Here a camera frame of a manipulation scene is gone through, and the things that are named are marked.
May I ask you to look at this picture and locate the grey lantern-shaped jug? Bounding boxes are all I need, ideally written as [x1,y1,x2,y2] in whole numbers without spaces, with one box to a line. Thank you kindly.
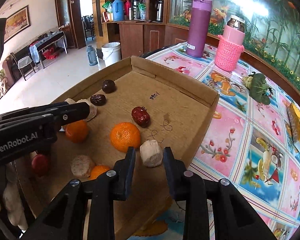
[87,45,98,67]

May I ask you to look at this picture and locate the framed wall picture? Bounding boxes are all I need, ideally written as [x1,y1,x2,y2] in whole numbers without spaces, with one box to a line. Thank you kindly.
[4,5,31,43]

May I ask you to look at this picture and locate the tangerine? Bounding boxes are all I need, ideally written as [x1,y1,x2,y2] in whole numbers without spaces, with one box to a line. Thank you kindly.
[110,122,141,153]
[90,165,112,180]
[65,120,89,143]

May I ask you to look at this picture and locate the dark round date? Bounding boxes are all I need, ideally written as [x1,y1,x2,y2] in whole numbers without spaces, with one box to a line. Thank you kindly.
[102,79,116,93]

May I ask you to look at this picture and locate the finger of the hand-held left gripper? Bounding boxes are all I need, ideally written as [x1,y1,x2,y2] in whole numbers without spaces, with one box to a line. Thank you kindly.
[0,101,91,132]

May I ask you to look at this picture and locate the red thermos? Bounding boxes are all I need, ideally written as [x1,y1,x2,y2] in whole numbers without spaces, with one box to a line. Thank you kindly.
[124,0,132,20]

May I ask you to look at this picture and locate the glass flower display panel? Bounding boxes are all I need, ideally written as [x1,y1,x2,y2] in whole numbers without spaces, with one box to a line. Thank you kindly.
[169,0,300,100]

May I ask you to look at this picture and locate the white plastic bucket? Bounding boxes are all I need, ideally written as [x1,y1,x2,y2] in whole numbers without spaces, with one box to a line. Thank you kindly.
[101,42,122,67]

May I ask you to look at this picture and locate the pink knit-sleeved bottle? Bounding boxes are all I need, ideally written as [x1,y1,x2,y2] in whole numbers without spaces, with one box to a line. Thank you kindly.
[214,15,246,72]

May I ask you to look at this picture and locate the brown cardboard tray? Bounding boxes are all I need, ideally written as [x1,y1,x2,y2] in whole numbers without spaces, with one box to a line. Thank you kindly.
[14,56,220,233]

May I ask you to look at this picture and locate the black-rimmed table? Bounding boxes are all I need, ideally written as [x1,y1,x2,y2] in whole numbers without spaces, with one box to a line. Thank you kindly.
[139,43,177,58]

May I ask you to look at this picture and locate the dark wooden chairs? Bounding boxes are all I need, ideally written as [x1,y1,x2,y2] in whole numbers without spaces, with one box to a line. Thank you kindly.
[82,15,94,40]

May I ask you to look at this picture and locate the black thermos pot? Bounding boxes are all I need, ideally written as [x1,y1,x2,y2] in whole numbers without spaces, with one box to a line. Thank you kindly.
[131,0,141,20]

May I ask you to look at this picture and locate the metal chair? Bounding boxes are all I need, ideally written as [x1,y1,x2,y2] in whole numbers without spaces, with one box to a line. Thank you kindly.
[10,51,37,80]

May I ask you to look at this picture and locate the red date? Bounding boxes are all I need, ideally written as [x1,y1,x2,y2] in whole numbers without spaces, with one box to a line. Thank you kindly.
[131,106,150,127]
[31,154,50,177]
[90,94,106,106]

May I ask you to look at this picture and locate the red bags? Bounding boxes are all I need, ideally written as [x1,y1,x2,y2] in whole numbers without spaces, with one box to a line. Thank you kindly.
[42,46,58,60]

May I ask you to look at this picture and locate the purple thermos bottle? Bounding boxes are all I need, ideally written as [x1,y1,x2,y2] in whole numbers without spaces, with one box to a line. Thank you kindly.
[186,0,213,58]

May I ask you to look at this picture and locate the wooden side cabinet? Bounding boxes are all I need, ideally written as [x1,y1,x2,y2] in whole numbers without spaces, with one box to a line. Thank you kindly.
[102,20,169,55]

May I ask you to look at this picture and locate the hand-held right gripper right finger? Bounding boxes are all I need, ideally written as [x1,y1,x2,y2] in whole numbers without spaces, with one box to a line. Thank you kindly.
[163,146,278,240]

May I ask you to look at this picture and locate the blue thermos jug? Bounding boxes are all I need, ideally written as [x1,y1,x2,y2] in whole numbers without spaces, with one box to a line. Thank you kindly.
[112,0,125,22]

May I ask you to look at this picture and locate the green toy vegetable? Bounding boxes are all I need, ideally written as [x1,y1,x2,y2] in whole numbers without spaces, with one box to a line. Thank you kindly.
[242,72,274,105]

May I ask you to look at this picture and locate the wooden door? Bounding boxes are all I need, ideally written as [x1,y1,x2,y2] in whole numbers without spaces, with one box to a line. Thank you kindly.
[66,0,87,49]

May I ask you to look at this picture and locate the yellow cardboard tray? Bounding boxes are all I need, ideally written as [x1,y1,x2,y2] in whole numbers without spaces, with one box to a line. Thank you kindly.
[287,102,300,151]

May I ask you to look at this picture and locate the person's left hand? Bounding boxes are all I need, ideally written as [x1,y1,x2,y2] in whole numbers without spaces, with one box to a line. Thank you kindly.
[0,164,28,232]

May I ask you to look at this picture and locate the steel thermos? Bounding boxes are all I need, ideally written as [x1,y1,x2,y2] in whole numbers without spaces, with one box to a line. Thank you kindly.
[155,0,164,22]

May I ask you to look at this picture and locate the dark dining table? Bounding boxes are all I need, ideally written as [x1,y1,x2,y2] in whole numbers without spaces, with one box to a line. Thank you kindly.
[29,31,68,69]

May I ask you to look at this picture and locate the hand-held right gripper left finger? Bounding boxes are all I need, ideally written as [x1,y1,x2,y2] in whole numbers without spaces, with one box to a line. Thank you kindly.
[20,146,136,240]

